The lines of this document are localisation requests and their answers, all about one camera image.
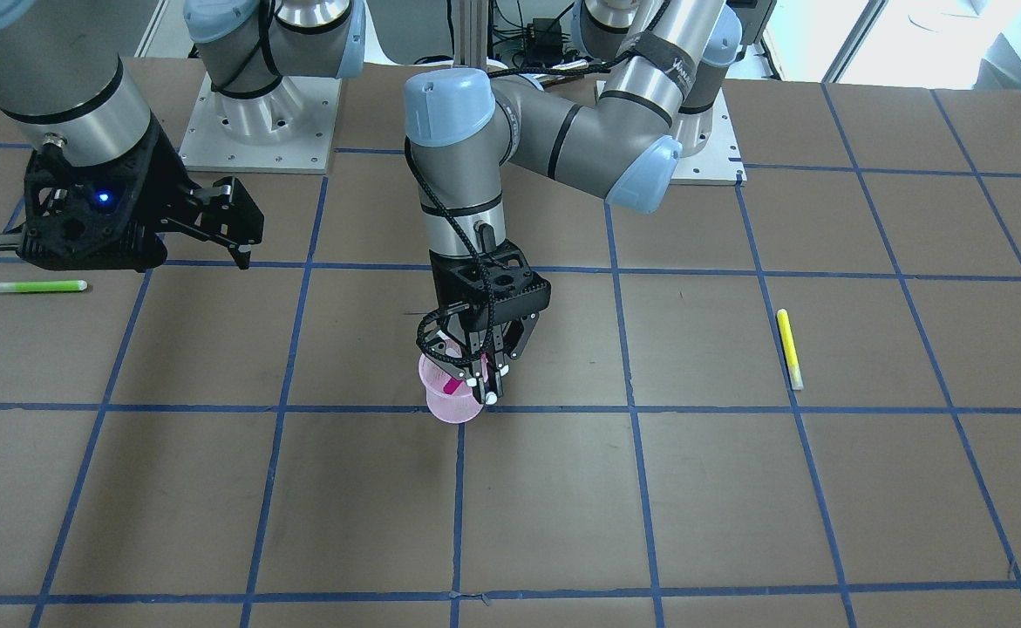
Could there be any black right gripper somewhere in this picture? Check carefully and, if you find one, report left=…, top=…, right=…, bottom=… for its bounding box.
left=22, top=113, right=265, bottom=270

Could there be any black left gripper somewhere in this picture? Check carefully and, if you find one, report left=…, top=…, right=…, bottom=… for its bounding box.
left=430, top=240, right=553, bottom=403

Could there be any purple highlighter pen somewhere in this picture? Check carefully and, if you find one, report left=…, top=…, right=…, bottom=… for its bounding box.
left=472, top=352, right=501, bottom=406

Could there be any pink highlighter pen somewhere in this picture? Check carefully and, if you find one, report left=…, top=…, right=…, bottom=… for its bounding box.
left=441, top=378, right=466, bottom=396

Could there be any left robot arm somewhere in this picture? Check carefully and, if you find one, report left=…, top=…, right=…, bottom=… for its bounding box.
left=403, top=1, right=744, bottom=422

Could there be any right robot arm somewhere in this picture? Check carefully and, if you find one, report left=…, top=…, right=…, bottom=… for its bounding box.
left=0, top=1, right=378, bottom=273

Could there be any pink mesh cup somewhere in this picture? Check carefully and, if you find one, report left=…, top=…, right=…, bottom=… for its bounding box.
left=418, top=354, right=485, bottom=424

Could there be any green highlighter pen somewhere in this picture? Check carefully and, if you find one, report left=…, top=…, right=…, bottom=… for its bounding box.
left=0, top=279, right=89, bottom=294

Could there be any yellow highlighter pen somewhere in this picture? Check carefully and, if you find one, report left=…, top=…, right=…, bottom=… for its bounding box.
left=774, top=309, right=805, bottom=391

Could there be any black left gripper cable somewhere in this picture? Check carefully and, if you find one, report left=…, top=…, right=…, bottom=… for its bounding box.
left=404, top=140, right=498, bottom=365

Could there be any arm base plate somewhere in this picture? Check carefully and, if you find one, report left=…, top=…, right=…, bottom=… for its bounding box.
left=597, top=78, right=746, bottom=187
left=179, top=77, right=343, bottom=174

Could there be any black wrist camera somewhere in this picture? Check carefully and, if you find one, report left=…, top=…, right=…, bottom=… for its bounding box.
left=16, top=146, right=167, bottom=273

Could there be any aluminium profile post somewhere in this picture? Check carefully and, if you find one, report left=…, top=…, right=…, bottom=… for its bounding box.
left=450, top=0, right=490, bottom=73

